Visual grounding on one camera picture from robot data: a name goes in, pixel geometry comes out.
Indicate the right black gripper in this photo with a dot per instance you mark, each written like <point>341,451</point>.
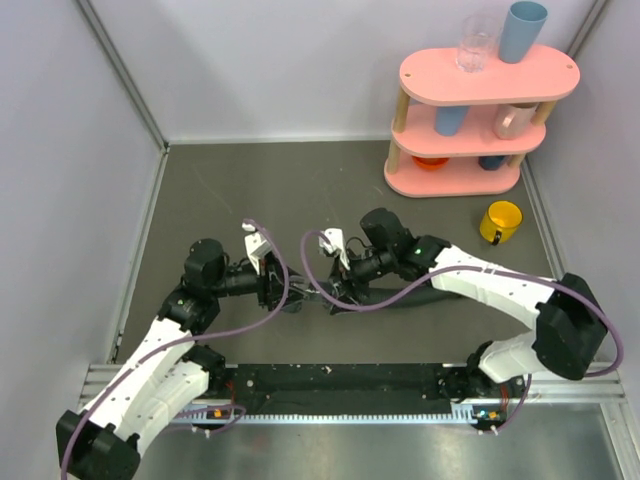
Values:
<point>343,281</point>

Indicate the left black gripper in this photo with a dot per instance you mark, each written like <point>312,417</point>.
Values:
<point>271,282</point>

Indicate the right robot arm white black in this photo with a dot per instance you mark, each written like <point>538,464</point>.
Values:
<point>564,332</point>

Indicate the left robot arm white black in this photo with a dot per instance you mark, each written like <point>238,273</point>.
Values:
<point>107,438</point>

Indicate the orange bowl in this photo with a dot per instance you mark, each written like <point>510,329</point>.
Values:
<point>430,164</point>

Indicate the yellow mug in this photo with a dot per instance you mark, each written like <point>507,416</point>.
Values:
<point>500,221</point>

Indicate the pink three-tier shelf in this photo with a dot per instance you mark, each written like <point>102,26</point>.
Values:
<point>430,78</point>

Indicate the dark blue cup bottom shelf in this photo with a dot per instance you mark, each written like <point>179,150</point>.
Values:
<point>491,163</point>

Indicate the blue cup middle shelf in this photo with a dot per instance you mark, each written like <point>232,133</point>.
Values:
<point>448,120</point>

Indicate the pink mug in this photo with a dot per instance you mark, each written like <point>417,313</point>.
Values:
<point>511,120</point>

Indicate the clear drinking glass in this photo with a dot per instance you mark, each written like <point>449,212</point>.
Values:
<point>479,36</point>

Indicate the tall blue cup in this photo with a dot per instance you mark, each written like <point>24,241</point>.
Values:
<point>523,23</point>

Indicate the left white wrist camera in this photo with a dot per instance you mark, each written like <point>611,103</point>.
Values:
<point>257,246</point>

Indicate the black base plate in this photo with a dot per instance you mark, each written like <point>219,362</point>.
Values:
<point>359,389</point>

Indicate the aluminium rail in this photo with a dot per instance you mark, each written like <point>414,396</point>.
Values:
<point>545,388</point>

